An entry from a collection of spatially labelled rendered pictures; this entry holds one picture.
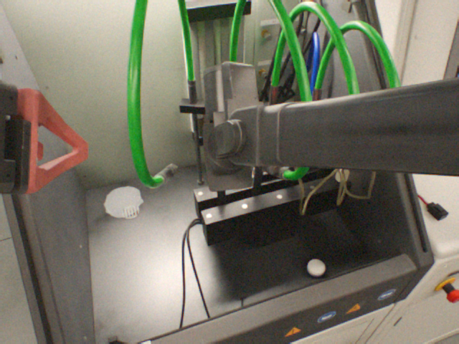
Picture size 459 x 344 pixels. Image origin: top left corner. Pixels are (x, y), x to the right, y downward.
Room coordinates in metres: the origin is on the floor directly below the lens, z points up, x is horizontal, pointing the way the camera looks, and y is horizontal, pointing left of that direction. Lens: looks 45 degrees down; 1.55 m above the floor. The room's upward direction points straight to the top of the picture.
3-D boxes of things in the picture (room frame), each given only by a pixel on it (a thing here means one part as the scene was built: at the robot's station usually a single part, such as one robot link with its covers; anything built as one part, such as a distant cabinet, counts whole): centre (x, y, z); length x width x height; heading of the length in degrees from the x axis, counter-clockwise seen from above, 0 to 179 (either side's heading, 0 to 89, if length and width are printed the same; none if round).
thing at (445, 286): (0.36, -0.50, 0.80); 0.05 x 0.04 x 0.05; 109
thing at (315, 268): (0.40, -0.20, 0.84); 0.04 x 0.04 x 0.01
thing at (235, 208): (0.51, -0.10, 0.91); 0.34 x 0.10 x 0.15; 109
